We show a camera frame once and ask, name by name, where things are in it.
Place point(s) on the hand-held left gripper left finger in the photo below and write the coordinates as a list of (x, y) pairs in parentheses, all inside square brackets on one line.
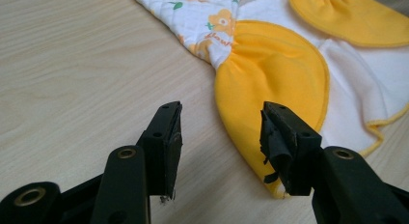
[(160, 146)]

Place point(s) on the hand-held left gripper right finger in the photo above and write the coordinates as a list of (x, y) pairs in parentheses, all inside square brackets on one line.
[(299, 153)]

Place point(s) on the yellow and white baby garment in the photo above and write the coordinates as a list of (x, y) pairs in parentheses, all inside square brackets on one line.
[(273, 66)]

